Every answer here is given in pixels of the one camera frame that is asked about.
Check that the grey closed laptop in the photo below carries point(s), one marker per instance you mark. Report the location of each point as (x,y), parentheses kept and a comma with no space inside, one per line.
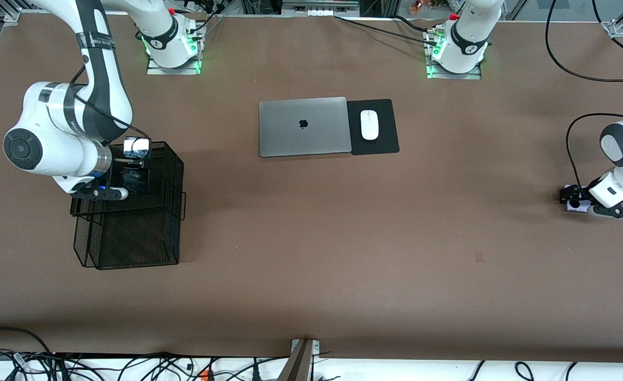
(290,132)

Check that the black mouse pad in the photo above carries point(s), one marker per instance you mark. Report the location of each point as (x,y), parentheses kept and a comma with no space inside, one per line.
(388,143)

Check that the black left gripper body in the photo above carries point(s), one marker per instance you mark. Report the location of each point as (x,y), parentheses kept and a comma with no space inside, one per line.
(579,193)

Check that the aluminium bracket post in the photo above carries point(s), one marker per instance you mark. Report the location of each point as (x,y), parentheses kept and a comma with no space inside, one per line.
(301,365)

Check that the lilac white flip phone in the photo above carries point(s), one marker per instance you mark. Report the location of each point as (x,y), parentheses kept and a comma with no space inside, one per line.
(577,206)

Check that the grey power strip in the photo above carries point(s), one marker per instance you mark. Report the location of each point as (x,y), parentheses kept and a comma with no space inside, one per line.
(319,11)

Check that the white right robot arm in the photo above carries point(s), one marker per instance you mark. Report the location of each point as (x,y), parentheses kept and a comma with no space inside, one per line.
(57,153)

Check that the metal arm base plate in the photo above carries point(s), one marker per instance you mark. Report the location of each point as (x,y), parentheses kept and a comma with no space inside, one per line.
(174,71)
(451,76)

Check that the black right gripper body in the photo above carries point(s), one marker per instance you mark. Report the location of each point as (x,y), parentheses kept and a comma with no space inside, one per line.
(117,170)

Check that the white computer mouse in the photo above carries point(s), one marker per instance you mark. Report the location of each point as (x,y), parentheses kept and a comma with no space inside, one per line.
(369,126)

